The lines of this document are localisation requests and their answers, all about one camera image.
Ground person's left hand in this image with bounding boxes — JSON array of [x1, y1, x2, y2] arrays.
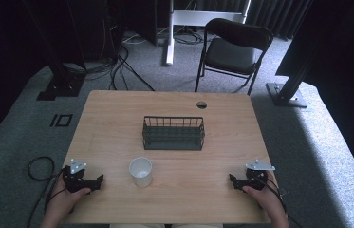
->
[[45, 177, 92, 223]]

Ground white cup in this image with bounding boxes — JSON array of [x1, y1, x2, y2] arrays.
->
[[128, 156, 154, 189]]

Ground black metal stand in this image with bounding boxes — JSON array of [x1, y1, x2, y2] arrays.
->
[[22, 0, 86, 102], [265, 29, 327, 109]]

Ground white desk frame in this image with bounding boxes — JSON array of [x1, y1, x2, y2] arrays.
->
[[164, 0, 252, 67]]

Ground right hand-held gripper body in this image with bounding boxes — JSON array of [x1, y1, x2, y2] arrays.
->
[[242, 159, 276, 192]]

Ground person's right hand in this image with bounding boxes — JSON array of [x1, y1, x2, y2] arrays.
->
[[241, 171, 289, 220]]

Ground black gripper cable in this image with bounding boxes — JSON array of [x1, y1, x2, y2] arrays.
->
[[26, 156, 65, 228], [251, 172, 304, 228]]

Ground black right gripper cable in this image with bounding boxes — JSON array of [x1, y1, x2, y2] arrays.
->
[[251, 172, 304, 228]]

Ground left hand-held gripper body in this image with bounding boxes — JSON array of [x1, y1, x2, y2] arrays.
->
[[62, 158, 93, 195]]

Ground black folding chair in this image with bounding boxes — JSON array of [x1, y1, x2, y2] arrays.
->
[[194, 17, 274, 97]]

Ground dark curtain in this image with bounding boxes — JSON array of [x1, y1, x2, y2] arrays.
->
[[196, 0, 313, 40]]

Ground bundle of black floor cables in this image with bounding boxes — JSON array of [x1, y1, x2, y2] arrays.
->
[[62, 29, 157, 93]]

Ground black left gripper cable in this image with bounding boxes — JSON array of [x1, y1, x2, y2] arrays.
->
[[26, 156, 65, 228]]

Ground dark cabinet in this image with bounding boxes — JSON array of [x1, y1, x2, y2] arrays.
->
[[121, 0, 158, 48]]

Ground dark wire basket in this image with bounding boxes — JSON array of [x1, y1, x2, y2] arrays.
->
[[141, 115, 206, 151]]

